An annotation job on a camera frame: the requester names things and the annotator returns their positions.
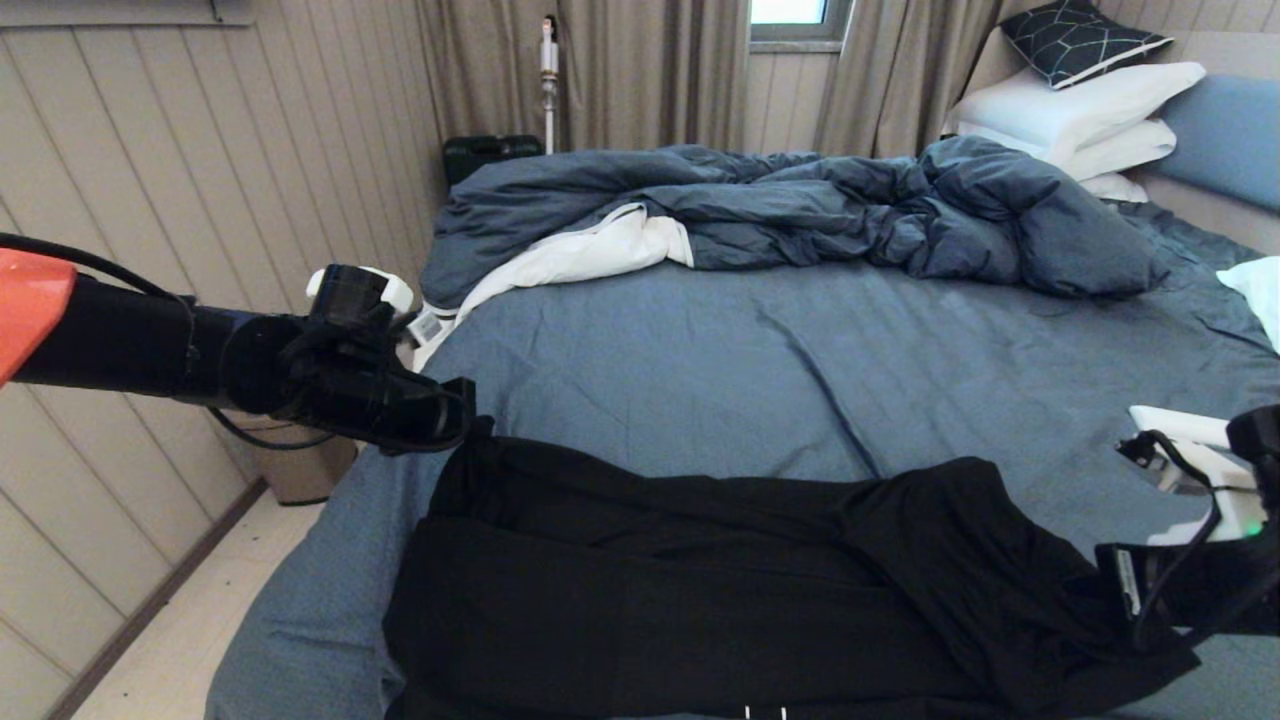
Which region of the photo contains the black moon print T-shirt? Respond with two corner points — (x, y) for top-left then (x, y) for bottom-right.
(382, 415), (1201, 720)

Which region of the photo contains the brown trash bin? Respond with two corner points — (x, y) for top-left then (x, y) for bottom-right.
(250, 430), (359, 506)

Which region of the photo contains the white flat strip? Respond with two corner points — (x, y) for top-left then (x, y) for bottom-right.
(1130, 405), (1231, 449)

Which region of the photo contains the white sheet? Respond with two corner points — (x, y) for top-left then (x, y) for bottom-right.
(412, 203), (696, 373)

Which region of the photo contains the black hard case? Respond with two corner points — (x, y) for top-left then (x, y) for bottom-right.
(443, 134), (546, 187)

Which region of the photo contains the white cloth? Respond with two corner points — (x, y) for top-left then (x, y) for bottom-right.
(1216, 256), (1280, 356)

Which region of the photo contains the blue bed sheet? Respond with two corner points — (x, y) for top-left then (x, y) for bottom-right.
(205, 200), (1280, 720)

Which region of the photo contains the white stick vacuum cleaner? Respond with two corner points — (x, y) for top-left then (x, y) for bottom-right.
(540, 14), (561, 156)

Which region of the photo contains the white pillow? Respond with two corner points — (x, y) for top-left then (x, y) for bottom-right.
(950, 61), (1208, 157)
(958, 119), (1180, 184)
(1080, 173), (1151, 205)

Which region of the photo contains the beige curtain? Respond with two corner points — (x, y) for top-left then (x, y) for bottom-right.
(815, 0), (1051, 161)
(415, 0), (751, 156)

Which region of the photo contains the crumpled blue duvet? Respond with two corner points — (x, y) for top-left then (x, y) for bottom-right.
(420, 137), (1171, 311)

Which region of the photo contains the blue headboard cushion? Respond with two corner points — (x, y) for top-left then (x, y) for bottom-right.
(1160, 73), (1280, 215)

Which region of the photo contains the grey framed window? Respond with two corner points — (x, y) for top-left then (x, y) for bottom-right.
(750, 0), (856, 46)

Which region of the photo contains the dark patterned pillow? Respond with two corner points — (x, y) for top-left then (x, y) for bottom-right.
(998, 0), (1176, 91)

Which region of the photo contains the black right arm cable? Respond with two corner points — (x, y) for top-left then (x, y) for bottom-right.
(1118, 430), (1280, 651)

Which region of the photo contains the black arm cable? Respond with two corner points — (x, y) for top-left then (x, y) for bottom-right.
(0, 232), (473, 456)
(1118, 430), (1280, 651)

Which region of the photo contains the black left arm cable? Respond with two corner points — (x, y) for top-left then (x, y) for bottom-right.
(0, 232), (473, 456)

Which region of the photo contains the beige upholstered bed frame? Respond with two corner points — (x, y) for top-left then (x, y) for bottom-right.
(945, 25), (1280, 259)

